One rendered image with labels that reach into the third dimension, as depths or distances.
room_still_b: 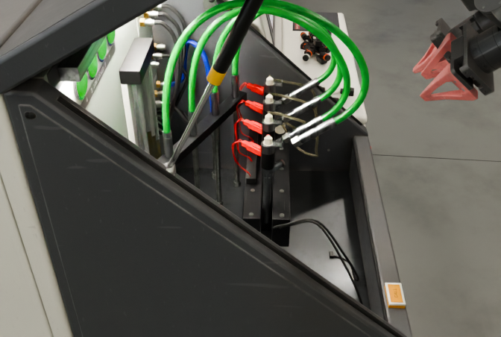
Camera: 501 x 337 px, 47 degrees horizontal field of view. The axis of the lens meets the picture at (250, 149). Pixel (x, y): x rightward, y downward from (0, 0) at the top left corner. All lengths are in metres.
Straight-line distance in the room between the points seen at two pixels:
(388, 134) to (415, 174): 0.36
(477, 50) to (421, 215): 1.94
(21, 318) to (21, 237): 0.19
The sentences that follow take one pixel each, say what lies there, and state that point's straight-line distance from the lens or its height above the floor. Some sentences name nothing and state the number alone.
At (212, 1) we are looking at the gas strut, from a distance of 1.33.
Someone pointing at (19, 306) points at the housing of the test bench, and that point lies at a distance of 1.02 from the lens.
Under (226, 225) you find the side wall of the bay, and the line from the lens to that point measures 0.81.
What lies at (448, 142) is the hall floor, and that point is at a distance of 3.29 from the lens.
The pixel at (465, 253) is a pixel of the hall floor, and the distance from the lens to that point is 2.65.
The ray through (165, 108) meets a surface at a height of 1.22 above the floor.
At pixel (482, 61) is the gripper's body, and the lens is 0.88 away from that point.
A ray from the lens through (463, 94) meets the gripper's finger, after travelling 0.90.
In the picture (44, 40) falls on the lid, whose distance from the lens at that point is 0.67.
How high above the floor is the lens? 1.80
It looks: 36 degrees down
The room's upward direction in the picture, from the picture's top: straight up
